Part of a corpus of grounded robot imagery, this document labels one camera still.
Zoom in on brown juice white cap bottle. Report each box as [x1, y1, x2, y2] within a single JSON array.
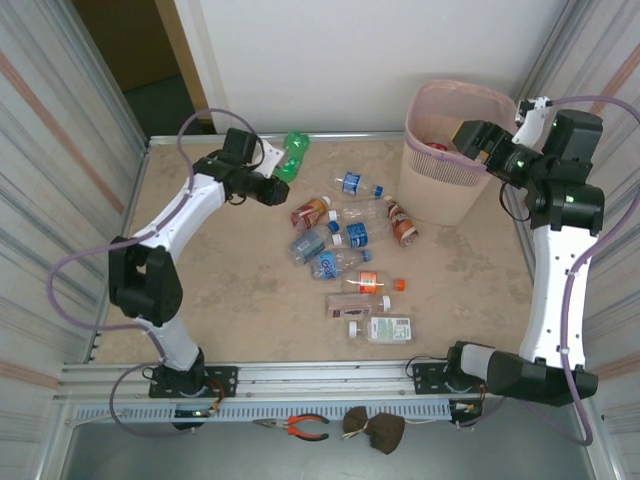
[[323, 292, 392, 320]]

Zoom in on orange handled pliers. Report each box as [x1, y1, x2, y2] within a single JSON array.
[[252, 413, 331, 442]]

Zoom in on aluminium table edge frame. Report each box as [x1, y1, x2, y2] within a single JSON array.
[[82, 131, 569, 364]]

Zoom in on blue label white cap bottle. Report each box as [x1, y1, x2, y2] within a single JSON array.
[[332, 219, 396, 250]]

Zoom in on green bottle yellow cap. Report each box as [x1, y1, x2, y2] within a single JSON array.
[[272, 130, 311, 181]]

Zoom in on white door frame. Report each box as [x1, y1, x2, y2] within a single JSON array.
[[153, 0, 236, 135]]

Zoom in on light blue label water bottle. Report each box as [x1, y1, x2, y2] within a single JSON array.
[[308, 248, 375, 281]]

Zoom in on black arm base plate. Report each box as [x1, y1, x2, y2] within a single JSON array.
[[412, 359, 503, 396], [149, 365, 239, 400]]

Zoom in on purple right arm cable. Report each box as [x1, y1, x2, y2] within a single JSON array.
[[457, 94, 640, 447]]

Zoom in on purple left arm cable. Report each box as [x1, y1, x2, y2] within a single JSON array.
[[46, 108, 264, 437]]

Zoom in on grey metal shelf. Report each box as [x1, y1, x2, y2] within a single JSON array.
[[37, 397, 619, 480]]

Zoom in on grey slotted cable duct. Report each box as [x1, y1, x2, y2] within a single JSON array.
[[69, 402, 454, 425]]

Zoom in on orange label orange cap bottle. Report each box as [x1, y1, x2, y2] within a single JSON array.
[[341, 269, 407, 295]]

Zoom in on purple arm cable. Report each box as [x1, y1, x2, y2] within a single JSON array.
[[457, 94, 640, 447], [46, 108, 264, 437]]

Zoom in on red orange tea bottle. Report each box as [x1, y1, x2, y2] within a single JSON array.
[[290, 196, 331, 232]]

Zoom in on brown coffee drink bottle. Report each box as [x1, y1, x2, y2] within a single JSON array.
[[383, 196, 420, 249]]

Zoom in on large clear unlabelled bottle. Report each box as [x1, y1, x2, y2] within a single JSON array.
[[327, 198, 396, 226]]

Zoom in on corrugated metal enclosure panel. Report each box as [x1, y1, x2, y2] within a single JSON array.
[[0, 0, 151, 480], [507, 0, 640, 480]]

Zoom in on wide aluminium extrusion rail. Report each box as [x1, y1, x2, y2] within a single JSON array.
[[52, 355, 599, 406]]

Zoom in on green white label bottle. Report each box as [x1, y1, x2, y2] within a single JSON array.
[[348, 313, 417, 346]]

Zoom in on brown cloth bag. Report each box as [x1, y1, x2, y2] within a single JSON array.
[[342, 405, 407, 456]]

